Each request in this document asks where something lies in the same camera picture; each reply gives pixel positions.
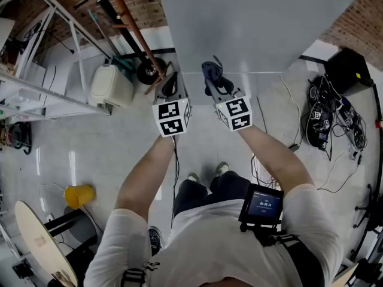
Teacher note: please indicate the person's white shirt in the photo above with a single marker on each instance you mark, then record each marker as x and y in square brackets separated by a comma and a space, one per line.
[209, 250]

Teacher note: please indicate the black coat stand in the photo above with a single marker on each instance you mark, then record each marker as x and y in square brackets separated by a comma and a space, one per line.
[119, 25]

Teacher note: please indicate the dark blue cleaning cloth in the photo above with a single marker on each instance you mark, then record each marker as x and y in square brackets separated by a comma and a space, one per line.
[211, 70]

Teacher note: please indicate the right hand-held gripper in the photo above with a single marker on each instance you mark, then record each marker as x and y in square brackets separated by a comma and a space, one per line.
[235, 112]

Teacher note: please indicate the white metal shelving rack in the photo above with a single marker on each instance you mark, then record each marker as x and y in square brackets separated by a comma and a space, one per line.
[60, 96]

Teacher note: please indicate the yellow plastic bucket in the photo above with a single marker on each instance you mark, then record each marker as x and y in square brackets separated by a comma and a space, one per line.
[79, 196]

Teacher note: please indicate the grey refrigerator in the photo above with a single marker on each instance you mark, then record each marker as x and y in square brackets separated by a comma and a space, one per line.
[254, 25]

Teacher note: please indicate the person's shoe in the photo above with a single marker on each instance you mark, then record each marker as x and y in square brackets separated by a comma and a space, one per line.
[223, 168]
[193, 177]

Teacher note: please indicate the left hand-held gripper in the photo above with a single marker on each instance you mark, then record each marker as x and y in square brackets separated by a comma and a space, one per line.
[170, 115]

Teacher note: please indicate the person's left forearm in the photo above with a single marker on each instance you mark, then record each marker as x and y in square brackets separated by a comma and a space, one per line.
[146, 172]

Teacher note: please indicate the person's left shoe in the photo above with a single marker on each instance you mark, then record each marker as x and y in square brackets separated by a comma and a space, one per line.
[193, 177]

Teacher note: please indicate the black power adapter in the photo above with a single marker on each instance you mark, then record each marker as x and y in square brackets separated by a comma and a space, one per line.
[294, 147]

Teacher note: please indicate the round pale wooden table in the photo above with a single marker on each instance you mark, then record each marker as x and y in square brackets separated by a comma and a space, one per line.
[39, 235]

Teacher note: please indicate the dark vacuum cleaner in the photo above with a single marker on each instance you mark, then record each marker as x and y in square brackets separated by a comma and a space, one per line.
[19, 136]

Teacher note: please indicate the person's dark trousers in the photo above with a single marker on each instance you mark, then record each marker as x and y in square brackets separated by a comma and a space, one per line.
[194, 193]

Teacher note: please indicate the cream plastic trash bin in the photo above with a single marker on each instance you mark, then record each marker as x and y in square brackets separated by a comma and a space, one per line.
[110, 85]

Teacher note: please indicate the person's right shoe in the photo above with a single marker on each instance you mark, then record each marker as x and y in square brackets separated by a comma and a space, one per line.
[223, 168]

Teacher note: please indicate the black box speaker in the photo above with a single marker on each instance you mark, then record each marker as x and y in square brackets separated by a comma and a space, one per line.
[348, 70]

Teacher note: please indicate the person's right forearm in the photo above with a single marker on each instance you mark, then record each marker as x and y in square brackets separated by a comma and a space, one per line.
[275, 160]

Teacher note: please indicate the black tripod stand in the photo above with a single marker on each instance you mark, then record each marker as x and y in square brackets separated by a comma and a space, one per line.
[369, 196]

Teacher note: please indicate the red fire extinguisher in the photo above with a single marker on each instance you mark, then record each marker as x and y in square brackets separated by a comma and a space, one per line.
[379, 123]

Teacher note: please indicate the black chair grey seat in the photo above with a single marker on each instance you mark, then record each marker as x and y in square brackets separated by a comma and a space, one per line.
[60, 223]

